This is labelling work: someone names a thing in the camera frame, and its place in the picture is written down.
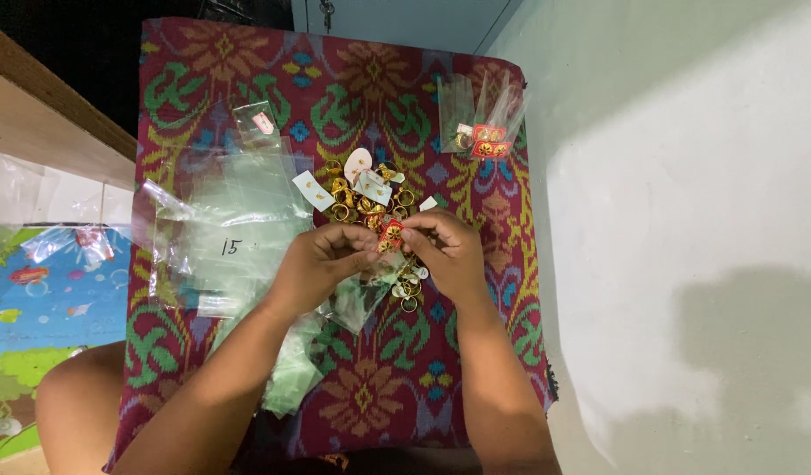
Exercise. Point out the large crumpled clear plastic bag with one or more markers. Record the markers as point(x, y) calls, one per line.
point(22, 191)

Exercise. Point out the pile of gold rings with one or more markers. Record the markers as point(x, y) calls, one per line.
point(362, 204)

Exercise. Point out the white tag with gold studs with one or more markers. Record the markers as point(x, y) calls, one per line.
point(373, 188)

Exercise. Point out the brown cardboard box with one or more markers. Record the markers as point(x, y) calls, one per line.
point(35, 112)

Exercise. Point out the clear packet with red card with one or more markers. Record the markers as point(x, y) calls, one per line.
point(494, 149)
point(490, 128)

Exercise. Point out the person's right hand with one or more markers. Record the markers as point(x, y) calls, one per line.
point(455, 260)

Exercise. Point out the clear bag with pink label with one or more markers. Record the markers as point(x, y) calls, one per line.
point(259, 124)

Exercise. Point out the small clear plastic bag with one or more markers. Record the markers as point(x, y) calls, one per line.
point(359, 300)

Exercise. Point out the long white paper tag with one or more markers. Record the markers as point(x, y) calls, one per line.
point(313, 191)

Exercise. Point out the red card with gold flowers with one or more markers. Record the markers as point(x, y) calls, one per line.
point(391, 236)

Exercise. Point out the heap of clear plastic bags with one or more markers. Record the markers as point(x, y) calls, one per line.
point(240, 224)

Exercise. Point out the white door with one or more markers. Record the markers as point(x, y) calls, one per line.
point(412, 23)

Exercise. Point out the metal key in door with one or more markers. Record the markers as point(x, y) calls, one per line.
point(326, 12)

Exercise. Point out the colourful cartoon play mat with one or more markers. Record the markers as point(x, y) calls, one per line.
point(42, 310)

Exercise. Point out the person's leg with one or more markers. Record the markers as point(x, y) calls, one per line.
point(75, 409)

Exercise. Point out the small white paper tag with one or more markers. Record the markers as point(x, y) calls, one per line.
point(428, 203)

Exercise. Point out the person's left hand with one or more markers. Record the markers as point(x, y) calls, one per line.
point(306, 264)

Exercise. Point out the red patterned woven cloth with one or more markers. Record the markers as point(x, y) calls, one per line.
point(379, 79)

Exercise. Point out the oval white paper tag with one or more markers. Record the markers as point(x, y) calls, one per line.
point(358, 163)

